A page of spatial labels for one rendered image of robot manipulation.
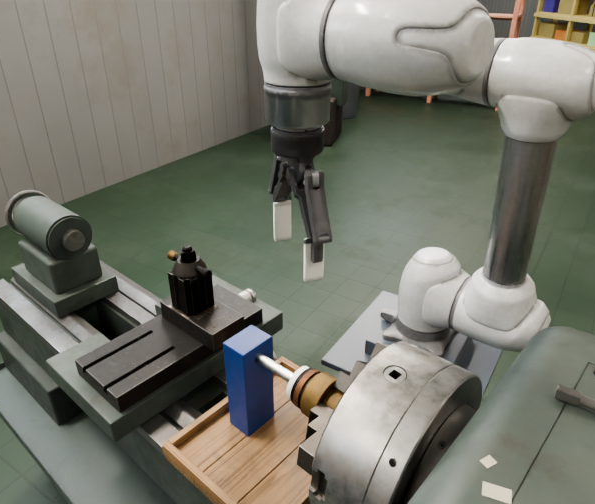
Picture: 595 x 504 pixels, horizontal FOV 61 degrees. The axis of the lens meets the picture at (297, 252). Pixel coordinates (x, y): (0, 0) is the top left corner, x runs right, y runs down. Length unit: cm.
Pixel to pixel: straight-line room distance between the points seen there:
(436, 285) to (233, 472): 70
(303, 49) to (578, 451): 57
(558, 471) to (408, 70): 47
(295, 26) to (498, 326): 94
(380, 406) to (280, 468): 40
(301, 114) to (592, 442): 54
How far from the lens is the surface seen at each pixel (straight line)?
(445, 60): 55
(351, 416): 74
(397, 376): 77
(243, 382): 103
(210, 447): 113
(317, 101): 67
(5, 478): 246
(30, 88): 453
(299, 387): 92
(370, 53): 57
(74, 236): 155
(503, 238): 123
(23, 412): 186
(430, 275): 138
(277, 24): 65
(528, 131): 110
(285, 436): 113
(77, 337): 155
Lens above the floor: 175
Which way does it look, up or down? 29 degrees down
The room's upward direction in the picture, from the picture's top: straight up
